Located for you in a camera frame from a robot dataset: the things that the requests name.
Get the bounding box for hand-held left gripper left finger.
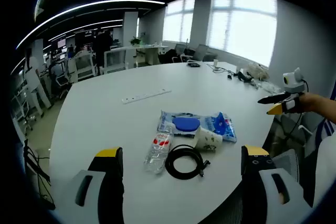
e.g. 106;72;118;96
52;147;125;224

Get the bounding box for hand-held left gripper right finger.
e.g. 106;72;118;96
240;144;314;224

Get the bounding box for clear water bottle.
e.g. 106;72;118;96
143;125;175;175

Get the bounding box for blue tissue pack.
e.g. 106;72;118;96
202;111;237;143

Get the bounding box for white paper cup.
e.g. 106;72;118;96
193;126;223;153

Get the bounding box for person's right hand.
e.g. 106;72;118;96
298;93;320;114

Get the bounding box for clear plastic wrappers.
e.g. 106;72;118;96
251;81;281;93

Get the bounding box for white office chair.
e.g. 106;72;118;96
279;113;313;151
103;49;128;74
75;52;96;79

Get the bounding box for white cloth bag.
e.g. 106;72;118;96
245;62;270;80

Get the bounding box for black handheld device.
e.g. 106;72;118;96
233;71;254;82

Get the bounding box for white table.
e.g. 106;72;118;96
49;61;283;224

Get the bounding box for person's white blue jacket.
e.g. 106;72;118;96
304;119;336;209

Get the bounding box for large bright window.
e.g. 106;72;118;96
207;0;278;67

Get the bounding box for white power strip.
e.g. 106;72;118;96
122;89;173;104

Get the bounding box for narrow bright window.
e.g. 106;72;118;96
162;0;196;44

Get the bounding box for white office desk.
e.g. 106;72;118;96
136;45;169;65

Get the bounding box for long ceiling light strip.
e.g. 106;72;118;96
15;0;166;50

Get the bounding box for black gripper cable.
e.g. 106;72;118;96
285;79;310;142

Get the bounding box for tangled table cables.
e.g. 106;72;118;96
207;63;234;74

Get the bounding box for black stand with cables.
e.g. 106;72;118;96
23;138;56;210

